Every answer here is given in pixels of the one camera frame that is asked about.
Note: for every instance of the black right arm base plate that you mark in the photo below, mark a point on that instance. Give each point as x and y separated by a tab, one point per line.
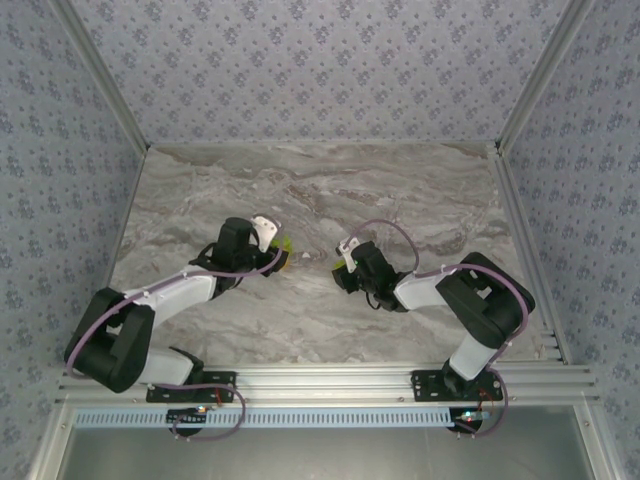
425	387

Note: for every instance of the small green lego brick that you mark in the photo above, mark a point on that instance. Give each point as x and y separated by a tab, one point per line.
341	265

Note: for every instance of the aluminium lower frame rail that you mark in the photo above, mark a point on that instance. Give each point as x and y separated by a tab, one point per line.
50	445
595	445

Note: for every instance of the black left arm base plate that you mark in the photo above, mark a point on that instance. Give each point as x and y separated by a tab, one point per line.
227	380

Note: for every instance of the black controller board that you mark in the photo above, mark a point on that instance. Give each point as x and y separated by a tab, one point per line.
185	417
462	425

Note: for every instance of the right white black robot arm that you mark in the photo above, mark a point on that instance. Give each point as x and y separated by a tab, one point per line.
417	292

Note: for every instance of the aluminium corner post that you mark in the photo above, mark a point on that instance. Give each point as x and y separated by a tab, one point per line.
107	75
541	75

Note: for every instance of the black right controller board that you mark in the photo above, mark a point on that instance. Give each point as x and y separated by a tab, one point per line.
462	425

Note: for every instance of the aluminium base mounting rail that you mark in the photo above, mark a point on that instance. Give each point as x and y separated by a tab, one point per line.
325	382

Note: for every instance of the grey sheet metal panel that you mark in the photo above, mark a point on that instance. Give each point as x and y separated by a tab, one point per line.
325	455

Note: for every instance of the black left controller board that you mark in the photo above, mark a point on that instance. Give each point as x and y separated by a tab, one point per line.
185	417

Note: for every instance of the wide aluminium side rail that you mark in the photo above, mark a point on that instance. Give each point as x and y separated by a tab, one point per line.
520	225

